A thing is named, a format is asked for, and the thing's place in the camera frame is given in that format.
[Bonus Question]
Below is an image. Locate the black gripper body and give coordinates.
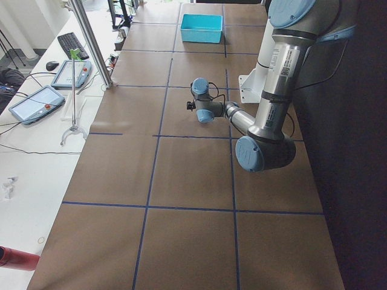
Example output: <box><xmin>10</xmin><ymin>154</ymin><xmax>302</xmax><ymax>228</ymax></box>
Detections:
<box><xmin>186</xmin><ymin>101</ymin><xmax>195</xmax><ymax>111</ymax></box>

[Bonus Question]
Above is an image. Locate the far teach pendant tablet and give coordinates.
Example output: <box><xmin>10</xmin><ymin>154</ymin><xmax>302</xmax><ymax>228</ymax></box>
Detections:
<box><xmin>51</xmin><ymin>60</ymin><xmax>92</xmax><ymax>89</ymax></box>

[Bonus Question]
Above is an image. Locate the metal stand with green clip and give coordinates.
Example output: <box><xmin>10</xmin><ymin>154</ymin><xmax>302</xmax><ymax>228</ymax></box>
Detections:
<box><xmin>60</xmin><ymin>48</ymin><xmax>87</xmax><ymax>146</ymax></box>

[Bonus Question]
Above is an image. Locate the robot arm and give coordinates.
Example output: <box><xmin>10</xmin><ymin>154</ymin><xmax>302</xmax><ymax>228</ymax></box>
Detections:
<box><xmin>187</xmin><ymin>1</ymin><xmax>360</xmax><ymax>172</ymax></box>

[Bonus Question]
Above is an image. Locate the teach pendant tablet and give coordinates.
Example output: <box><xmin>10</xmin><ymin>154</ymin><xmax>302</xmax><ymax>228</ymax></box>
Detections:
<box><xmin>8</xmin><ymin>85</ymin><xmax>65</xmax><ymax>125</ymax></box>
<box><xmin>51</xmin><ymin>60</ymin><xmax>92</xmax><ymax>89</ymax></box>

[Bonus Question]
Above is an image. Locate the crumpled white paper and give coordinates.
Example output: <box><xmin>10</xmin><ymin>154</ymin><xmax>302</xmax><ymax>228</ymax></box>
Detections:
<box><xmin>1</xmin><ymin>176</ymin><xmax>18</xmax><ymax>201</ymax></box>

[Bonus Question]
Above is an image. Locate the aluminium profile post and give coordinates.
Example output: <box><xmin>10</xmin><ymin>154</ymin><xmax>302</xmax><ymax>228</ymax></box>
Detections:
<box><xmin>68</xmin><ymin>0</ymin><xmax>113</xmax><ymax>89</ymax></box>

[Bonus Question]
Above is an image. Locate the near teach pendant tablet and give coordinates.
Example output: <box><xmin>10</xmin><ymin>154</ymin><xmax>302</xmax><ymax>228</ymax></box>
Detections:
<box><xmin>8</xmin><ymin>85</ymin><xmax>65</xmax><ymax>125</ymax></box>

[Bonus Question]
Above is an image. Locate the brown paper table cover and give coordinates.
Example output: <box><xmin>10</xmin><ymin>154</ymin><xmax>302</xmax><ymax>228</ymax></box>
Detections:
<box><xmin>28</xmin><ymin>4</ymin><xmax>343</xmax><ymax>289</ymax></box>

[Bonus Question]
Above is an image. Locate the black keyboard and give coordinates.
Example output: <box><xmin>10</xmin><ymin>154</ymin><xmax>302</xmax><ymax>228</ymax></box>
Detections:
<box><xmin>57</xmin><ymin>32</ymin><xmax>89</xmax><ymax>60</ymax></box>

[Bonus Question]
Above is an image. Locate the red cylinder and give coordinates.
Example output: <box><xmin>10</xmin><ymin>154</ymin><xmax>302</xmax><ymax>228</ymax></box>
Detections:
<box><xmin>1</xmin><ymin>246</ymin><xmax>40</xmax><ymax>271</ymax></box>

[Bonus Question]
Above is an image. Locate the teal plastic bin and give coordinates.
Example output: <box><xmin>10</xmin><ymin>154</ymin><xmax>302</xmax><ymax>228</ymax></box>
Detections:
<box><xmin>180</xmin><ymin>14</ymin><xmax>223</xmax><ymax>44</ymax></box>

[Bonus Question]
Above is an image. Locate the white camera pole mount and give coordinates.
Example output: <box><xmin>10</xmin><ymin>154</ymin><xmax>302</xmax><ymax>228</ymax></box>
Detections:
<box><xmin>238</xmin><ymin>19</ymin><xmax>275</xmax><ymax>103</ymax></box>

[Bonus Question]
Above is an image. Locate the black computer mouse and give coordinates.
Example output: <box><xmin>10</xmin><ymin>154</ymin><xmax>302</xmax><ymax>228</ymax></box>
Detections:
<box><xmin>45</xmin><ymin>61</ymin><xmax>59</xmax><ymax>71</ymax></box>

